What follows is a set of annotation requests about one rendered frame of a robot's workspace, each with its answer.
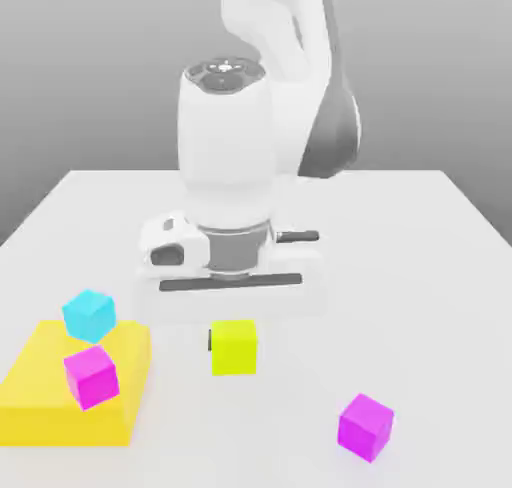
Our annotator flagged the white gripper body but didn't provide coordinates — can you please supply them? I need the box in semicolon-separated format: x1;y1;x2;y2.
135;247;327;322

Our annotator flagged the small magenta cube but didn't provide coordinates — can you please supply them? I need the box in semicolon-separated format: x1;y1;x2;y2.
336;392;395;464
63;344;121;412

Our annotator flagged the large yellow box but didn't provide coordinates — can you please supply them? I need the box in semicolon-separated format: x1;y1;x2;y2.
0;319;152;448

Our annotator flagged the small lime yellow cube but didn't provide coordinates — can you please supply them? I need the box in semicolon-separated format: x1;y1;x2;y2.
207;319;258;377

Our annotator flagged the small cyan cube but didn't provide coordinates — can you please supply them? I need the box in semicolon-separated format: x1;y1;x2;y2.
61;288;118;345

